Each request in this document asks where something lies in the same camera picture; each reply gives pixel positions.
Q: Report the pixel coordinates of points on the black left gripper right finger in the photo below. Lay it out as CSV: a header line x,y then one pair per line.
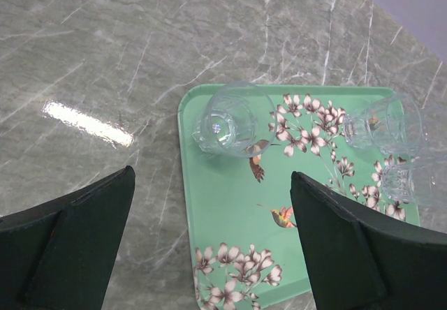
x,y
358,258

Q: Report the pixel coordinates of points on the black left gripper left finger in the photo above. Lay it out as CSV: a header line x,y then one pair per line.
x,y
60,254

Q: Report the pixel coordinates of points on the clear faceted drinking glass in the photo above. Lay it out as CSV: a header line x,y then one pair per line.
x,y
239,120
421,181
392,124

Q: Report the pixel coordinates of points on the green floral bird tray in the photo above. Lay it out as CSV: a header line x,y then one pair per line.
x,y
245,248

